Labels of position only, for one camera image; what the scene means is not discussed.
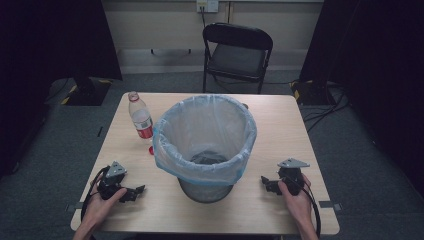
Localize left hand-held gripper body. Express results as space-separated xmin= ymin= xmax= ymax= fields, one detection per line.
xmin=96 ymin=161 xmax=130 ymax=201

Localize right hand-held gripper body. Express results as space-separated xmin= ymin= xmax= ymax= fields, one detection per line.
xmin=277 ymin=157 xmax=311 ymax=197

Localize person's right hand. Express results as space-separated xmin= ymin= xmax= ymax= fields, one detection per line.
xmin=277 ymin=173 xmax=315 ymax=228

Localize person's left hand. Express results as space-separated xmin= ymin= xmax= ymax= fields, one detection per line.
xmin=81 ymin=181 xmax=129 ymax=232

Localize grey tape strip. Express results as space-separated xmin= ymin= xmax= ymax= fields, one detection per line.
xmin=64 ymin=201 xmax=84 ymax=213
xmin=318 ymin=200 xmax=343 ymax=212

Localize grey mesh trash bin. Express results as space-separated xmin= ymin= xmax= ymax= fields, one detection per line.
xmin=177 ymin=150 xmax=235 ymax=205

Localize clear plastic water bottle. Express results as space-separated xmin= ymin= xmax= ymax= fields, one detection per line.
xmin=127 ymin=90 xmax=155 ymax=142

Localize translucent blue bin liner bag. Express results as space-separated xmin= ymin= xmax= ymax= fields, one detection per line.
xmin=152 ymin=93 xmax=258 ymax=187

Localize black stand base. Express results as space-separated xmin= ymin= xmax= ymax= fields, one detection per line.
xmin=289 ymin=79 xmax=336 ymax=107
xmin=60 ymin=75 xmax=113 ymax=107

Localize black curtain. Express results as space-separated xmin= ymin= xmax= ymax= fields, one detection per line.
xmin=0 ymin=0 xmax=124 ymax=181
xmin=299 ymin=0 xmax=424 ymax=198

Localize black folding chair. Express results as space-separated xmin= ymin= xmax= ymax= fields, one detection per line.
xmin=201 ymin=22 xmax=275 ymax=95

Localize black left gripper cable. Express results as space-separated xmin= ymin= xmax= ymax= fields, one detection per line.
xmin=80 ymin=165 xmax=112 ymax=222

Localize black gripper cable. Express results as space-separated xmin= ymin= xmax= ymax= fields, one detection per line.
xmin=285 ymin=175 xmax=322 ymax=238
xmin=80 ymin=165 xmax=112 ymax=222

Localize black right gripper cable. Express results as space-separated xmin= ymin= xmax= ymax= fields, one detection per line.
xmin=285 ymin=175 xmax=322 ymax=238

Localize black floor cables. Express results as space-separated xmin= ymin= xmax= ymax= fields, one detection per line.
xmin=300 ymin=84 xmax=352 ymax=134

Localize black power cable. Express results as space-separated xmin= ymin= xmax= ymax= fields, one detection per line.
xmin=199 ymin=5 xmax=208 ymax=29

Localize white wall socket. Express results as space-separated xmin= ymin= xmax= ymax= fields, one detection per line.
xmin=196 ymin=0 xmax=220 ymax=14

